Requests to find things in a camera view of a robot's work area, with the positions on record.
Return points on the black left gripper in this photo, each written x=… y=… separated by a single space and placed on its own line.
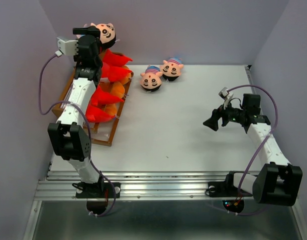
x=91 y=30

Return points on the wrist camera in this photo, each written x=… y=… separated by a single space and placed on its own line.
x=226 y=95
x=67 y=47

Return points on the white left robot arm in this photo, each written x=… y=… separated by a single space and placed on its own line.
x=67 y=136

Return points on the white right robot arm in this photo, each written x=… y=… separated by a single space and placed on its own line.
x=278 y=181

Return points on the orange shark plush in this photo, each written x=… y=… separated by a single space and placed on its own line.
x=112 y=110
x=128 y=77
x=115 y=88

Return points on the red shark plush back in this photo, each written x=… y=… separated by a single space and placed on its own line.
x=96 y=115

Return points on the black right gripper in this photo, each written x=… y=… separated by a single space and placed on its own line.
x=212 y=122

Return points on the wooden toy shelf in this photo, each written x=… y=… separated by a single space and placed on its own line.
x=103 y=133

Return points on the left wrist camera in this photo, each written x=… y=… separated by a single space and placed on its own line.
x=67 y=47

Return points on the red shark plush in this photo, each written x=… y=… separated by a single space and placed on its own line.
x=96 y=115
x=101 y=97
x=113 y=73
x=115 y=58

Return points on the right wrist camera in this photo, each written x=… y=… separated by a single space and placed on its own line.
x=226 y=95

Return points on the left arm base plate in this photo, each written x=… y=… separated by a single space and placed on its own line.
x=96 y=191

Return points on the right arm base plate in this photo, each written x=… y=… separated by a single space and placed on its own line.
x=219 y=189

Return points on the aluminium frame rail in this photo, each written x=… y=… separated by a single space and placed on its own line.
x=134 y=186

